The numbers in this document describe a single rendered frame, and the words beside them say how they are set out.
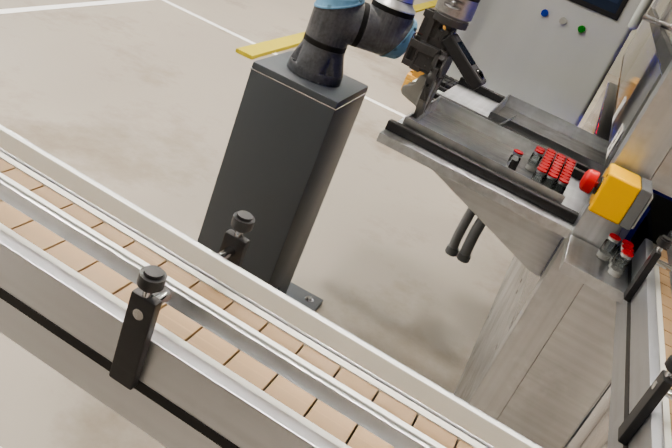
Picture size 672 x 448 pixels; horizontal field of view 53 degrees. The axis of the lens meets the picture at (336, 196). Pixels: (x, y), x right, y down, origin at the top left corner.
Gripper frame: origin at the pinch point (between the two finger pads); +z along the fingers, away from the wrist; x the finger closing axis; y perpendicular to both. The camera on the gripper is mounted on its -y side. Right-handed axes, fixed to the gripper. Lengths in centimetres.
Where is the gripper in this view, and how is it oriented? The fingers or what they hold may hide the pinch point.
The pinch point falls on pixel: (420, 113)
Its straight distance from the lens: 140.2
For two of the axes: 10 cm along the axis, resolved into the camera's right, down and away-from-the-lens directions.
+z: -3.4, 8.4, 4.3
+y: -8.6, -4.6, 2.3
